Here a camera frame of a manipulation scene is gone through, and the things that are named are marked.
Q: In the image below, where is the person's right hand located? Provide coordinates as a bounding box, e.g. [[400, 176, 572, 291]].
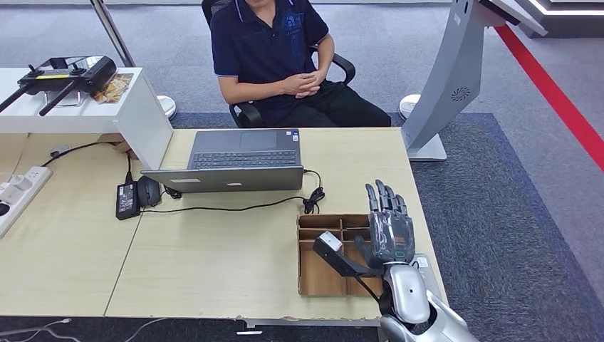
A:
[[281, 72, 313, 99]]

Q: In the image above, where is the person's left hand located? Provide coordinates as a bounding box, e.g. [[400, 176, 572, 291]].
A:
[[303, 70, 328, 98]]

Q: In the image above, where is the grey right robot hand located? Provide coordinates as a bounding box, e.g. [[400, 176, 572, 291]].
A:
[[355, 179, 417, 271]]

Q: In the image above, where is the person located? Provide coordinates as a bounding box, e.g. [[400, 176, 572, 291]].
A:
[[209, 0, 392, 129]]

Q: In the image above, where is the autumn print card stack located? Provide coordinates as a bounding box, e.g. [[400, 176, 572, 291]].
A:
[[90, 73, 135, 105]]

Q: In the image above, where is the black office chair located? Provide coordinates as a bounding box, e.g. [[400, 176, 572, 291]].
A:
[[202, 0, 357, 129]]

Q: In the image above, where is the brown divided wooden tray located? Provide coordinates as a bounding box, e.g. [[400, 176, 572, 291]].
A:
[[296, 213, 410, 299]]

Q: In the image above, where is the white base pole stand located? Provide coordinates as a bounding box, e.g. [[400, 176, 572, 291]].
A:
[[89, 0, 178, 122], [397, 93, 422, 122]]

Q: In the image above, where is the grey laptop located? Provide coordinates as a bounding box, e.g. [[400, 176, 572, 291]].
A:
[[140, 128, 306, 195]]

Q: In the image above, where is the grey kiosk stand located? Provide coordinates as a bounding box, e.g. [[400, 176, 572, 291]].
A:
[[401, 0, 549, 162]]

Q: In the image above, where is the white desktop riser shelf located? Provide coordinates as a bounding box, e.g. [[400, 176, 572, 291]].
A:
[[0, 67, 175, 172]]

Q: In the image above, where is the black computer mouse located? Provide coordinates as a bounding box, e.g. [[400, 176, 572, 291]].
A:
[[137, 175, 163, 209]]

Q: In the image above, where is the black controller with antennas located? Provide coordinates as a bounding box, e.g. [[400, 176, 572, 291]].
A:
[[0, 56, 118, 118]]

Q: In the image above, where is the black power adapter brick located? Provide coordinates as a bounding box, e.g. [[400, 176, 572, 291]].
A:
[[115, 181, 142, 222]]

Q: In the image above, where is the clear acrylic stand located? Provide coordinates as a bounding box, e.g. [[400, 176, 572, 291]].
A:
[[44, 89, 85, 109]]

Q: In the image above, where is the dark step with light strip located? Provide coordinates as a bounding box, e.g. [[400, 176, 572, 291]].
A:
[[514, 0, 604, 40]]

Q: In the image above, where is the white power strip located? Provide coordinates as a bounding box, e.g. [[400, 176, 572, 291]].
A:
[[0, 166, 53, 239]]

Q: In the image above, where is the white charger plug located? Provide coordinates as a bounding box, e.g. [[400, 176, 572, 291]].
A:
[[0, 184, 23, 207], [8, 174, 34, 192]]

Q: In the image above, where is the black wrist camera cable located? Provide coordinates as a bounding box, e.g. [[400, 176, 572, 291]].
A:
[[353, 275, 383, 304]]

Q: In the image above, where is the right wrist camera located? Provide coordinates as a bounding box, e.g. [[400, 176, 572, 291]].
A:
[[312, 230, 385, 279]]

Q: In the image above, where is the black laptop charger cable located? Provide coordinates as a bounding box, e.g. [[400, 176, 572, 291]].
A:
[[140, 168, 326, 216]]

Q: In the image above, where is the grey desk frame bar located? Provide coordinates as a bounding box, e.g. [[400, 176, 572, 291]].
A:
[[243, 318, 384, 329]]

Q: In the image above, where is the black mains cable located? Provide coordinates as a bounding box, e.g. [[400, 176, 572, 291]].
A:
[[41, 140, 136, 186]]

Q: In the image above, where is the white floor cable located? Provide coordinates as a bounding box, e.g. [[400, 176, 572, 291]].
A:
[[124, 317, 169, 342]]

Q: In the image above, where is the thin grey floor cable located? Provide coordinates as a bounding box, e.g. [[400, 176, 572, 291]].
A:
[[0, 318, 82, 342]]

